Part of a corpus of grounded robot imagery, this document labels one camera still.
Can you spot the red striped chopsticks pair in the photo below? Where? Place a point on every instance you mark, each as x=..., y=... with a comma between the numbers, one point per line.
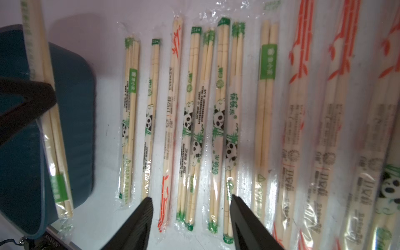
x=299, y=57

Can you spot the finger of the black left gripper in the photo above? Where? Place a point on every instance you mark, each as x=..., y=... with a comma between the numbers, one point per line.
x=39, y=97

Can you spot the green band chopsticks pair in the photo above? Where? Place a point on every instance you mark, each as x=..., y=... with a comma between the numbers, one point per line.
x=41, y=70
x=265, y=89

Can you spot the panda chopsticks pair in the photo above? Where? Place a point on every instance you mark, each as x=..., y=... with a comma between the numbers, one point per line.
x=126, y=111

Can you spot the green band chopsticks pair eleventh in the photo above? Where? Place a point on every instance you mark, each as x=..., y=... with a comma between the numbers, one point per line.
x=133, y=54

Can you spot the teal plastic storage box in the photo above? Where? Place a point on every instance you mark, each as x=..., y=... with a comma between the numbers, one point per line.
x=26, y=194

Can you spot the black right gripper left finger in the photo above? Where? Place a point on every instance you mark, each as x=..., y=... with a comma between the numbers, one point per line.
x=134, y=233

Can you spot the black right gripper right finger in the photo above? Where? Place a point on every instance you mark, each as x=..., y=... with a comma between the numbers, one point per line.
x=249, y=233

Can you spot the green label chopsticks pair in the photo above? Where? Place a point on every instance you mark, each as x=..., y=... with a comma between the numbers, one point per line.
x=197, y=139
x=150, y=118

